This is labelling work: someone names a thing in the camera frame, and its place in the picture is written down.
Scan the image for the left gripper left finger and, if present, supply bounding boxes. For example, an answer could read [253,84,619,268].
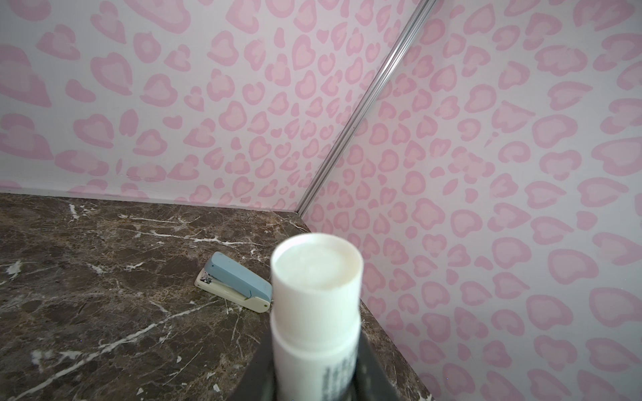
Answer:
[227,335,275,401]

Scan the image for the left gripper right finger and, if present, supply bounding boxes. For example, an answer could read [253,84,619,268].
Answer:
[353,332,399,401]

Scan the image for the white glue stick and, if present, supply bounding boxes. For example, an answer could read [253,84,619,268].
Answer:
[270,233,364,400]

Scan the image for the blue grey stapler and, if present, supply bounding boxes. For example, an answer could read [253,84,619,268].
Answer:
[195,252,273,313]

